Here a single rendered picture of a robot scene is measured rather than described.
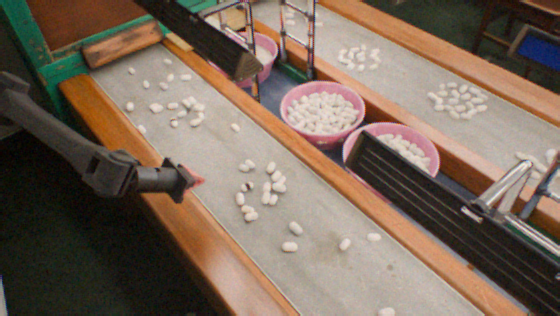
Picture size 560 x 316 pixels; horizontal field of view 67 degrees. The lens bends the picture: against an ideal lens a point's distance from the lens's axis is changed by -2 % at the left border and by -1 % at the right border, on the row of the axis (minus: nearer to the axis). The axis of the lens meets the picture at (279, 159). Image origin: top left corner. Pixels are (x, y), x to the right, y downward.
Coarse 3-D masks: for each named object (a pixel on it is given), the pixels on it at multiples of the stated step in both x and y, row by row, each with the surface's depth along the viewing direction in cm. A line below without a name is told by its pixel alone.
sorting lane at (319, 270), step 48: (144, 96) 149; (192, 96) 148; (192, 144) 132; (240, 144) 131; (288, 192) 117; (336, 192) 116; (240, 240) 107; (288, 240) 107; (336, 240) 106; (384, 240) 106; (288, 288) 98; (336, 288) 97; (384, 288) 97; (432, 288) 96
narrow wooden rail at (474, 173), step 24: (264, 24) 174; (288, 48) 162; (336, 72) 150; (360, 96) 141; (384, 120) 137; (408, 120) 131; (456, 144) 124; (456, 168) 123; (480, 168) 117; (480, 192) 120; (528, 192) 111; (552, 216) 105
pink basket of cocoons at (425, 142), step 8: (360, 128) 129; (368, 128) 130; (384, 128) 131; (392, 128) 131; (400, 128) 130; (408, 128) 128; (352, 136) 127; (408, 136) 129; (416, 136) 128; (424, 136) 126; (352, 144) 128; (416, 144) 128; (424, 144) 126; (432, 144) 123; (344, 152) 123; (424, 152) 126; (432, 152) 123; (344, 160) 121; (432, 160) 122; (432, 168) 120; (368, 184) 114; (376, 192) 117; (384, 200) 120
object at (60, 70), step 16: (208, 0) 175; (224, 0) 179; (208, 16) 179; (16, 48) 184; (144, 48) 171; (48, 64) 148; (64, 64) 151; (80, 64) 155; (112, 64) 164; (48, 80) 151; (64, 80) 155; (48, 96) 195; (64, 112) 162; (80, 128) 173; (112, 208) 208
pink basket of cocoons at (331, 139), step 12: (312, 84) 146; (324, 84) 146; (336, 84) 145; (288, 96) 142; (300, 96) 146; (348, 96) 144; (360, 108) 138; (360, 120) 132; (300, 132) 130; (348, 132) 131; (312, 144) 135; (324, 144) 133; (336, 144) 135
